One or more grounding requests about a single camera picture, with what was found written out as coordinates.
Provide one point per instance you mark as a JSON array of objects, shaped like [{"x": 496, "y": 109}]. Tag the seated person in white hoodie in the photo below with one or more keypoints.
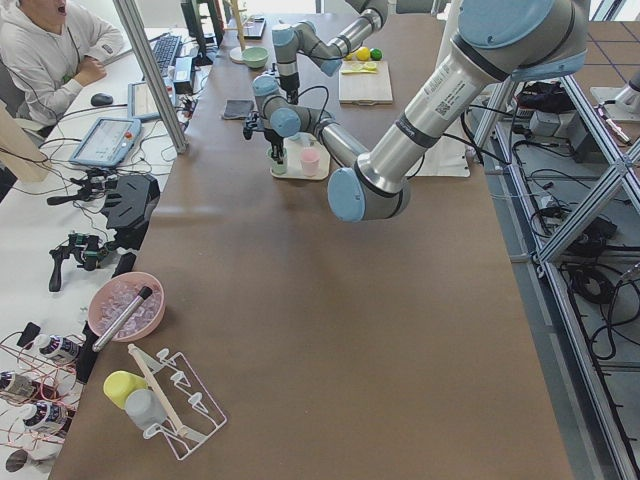
[{"x": 52, "y": 50}]

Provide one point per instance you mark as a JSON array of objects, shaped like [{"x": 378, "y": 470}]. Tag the black keyboard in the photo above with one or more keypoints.
[{"x": 165, "y": 50}]

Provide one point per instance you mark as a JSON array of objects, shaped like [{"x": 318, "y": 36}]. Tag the cream rabbit serving tray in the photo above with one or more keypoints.
[{"x": 293, "y": 149}]

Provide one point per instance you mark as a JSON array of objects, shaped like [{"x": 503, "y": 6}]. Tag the blue teach pendant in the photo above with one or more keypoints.
[
  {"x": 107, "y": 142},
  {"x": 140, "y": 102}
]

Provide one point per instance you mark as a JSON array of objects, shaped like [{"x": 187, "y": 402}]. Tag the whole lemon upper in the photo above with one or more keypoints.
[{"x": 363, "y": 54}]

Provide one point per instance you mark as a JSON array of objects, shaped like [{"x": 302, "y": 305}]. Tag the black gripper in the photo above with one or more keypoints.
[
  {"x": 289, "y": 82},
  {"x": 273, "y": 138}
]

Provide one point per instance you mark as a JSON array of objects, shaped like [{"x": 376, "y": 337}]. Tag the green bowl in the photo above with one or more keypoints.
[{"x": 255, "y": 57}]

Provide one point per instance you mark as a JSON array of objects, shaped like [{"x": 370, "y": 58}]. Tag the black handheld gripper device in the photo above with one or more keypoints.
[{"x": 88, "y": 251}]

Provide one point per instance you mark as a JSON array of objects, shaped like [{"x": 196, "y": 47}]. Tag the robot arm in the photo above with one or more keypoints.
[
  {"x": 493, "y": 41},
  {"x": 301, "y": 38}
]

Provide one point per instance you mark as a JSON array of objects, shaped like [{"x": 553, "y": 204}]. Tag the metal scoop handle in bowl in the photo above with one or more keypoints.
[{"x": 144, "y": 293}]

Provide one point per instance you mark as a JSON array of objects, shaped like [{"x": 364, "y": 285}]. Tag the pink plastic cup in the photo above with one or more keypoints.
[{"x": 309, "y": 161}]

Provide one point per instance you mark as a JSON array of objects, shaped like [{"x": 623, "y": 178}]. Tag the yellow cup on rack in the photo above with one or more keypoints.
[{"x": 120, "y": 384}]

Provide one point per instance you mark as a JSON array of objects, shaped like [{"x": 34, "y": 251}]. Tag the white wire cup rack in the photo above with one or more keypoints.
[{"x": 194, "y": 415}]

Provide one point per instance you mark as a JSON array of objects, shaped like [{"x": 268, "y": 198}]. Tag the grey cup on rack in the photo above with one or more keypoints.
[{"x": 144, "y": 408}]

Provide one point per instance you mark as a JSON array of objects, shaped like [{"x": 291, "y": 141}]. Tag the grey folded cloth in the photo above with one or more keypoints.
[{"x": 237, "y": 109}]

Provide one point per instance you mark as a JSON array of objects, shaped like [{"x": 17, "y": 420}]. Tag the yellow plastic knife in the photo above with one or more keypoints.
[{"x": 349, "y": 72}]

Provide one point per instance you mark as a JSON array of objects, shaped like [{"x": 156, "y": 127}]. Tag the aluminium frame post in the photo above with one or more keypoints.
[{"x": 133, "y": 25}]

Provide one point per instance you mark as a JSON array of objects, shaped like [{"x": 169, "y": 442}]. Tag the green plastic cup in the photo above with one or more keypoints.
[{"x": 278, "y": 170}]

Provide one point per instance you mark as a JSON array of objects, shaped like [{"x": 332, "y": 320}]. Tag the green lime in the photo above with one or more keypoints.
[{"x": 376, "y": 54}]

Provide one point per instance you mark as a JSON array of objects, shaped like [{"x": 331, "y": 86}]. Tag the black computer mouse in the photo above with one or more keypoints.
[{"x": 101, "y": 99}]

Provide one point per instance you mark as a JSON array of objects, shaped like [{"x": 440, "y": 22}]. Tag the wooden cutting board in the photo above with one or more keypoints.
[{"x": 365, "y": 89}]

